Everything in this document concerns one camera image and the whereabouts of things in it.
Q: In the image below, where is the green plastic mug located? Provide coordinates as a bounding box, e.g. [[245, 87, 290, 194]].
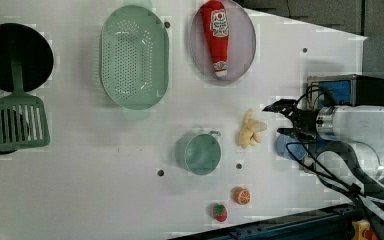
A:
[[175, 130, 222, 176]]

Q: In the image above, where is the red plush ketchup bottle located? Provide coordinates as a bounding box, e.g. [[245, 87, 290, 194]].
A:
[[201, 0, 229, 77]]

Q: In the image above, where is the orange slice toy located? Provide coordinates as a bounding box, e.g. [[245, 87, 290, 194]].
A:
[[234, 187, 251, 205]]

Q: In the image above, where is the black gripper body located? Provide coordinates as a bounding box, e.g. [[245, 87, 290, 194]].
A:
[[292, 109, 318, 139]]

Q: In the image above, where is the grey purple round plate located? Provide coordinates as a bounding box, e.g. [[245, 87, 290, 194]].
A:
[[188, 0, 256, 83]]

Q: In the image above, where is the green slotted spatula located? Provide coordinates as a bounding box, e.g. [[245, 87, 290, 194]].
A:
[[0, 40, 50, 152]]

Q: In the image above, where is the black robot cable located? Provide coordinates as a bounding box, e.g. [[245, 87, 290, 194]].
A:
[[285, 83, 384, 234]]

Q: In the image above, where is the red strawberry toy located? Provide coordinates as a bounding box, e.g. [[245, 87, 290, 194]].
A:
[[212, 204, 228, 222]]

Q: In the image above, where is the black silver toaster oven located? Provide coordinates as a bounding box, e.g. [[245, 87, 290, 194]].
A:
[[302, 74, 384, 174]]

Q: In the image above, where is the green oval colander basket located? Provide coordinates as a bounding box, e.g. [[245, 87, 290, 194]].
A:
[[100, 5, 169, 110]]

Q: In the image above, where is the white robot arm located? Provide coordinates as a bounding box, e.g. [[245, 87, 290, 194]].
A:
[[264, 99, 384, 216]]

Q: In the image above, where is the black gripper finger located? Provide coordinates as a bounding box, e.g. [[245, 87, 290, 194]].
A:
[[277, 128, 302, 138], [263, 99, 298, 117]]

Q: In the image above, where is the black round pan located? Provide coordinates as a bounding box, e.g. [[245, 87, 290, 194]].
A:
[[0, 23, 54, 92]]

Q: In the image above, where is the light blue plastic cup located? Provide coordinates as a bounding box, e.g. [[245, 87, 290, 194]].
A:
[[276, 134, 307, 161]]

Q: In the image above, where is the blue metal table frame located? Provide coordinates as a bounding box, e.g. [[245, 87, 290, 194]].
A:
[[170, 204, 360, 240]]

